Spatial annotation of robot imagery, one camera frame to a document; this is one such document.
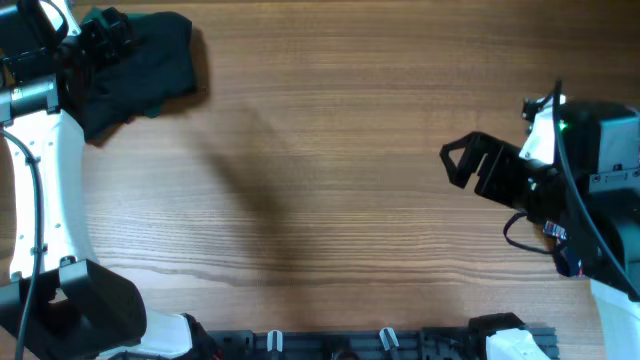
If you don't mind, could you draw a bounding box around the green cloth bag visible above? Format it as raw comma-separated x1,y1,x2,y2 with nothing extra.
81,7,162,118

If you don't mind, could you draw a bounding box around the black garment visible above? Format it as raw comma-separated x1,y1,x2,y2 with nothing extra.
81,12,196,143

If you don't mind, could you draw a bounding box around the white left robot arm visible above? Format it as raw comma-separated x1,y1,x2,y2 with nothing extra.
1,0,206,359

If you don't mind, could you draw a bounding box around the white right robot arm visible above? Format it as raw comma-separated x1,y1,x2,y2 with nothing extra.
440,96,639,359

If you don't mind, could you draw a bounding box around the plaid checkered cloth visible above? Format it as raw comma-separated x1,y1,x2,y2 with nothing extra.
543,221,584,278

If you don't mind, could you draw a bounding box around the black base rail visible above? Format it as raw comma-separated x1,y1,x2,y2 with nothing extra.
107,324,559,360

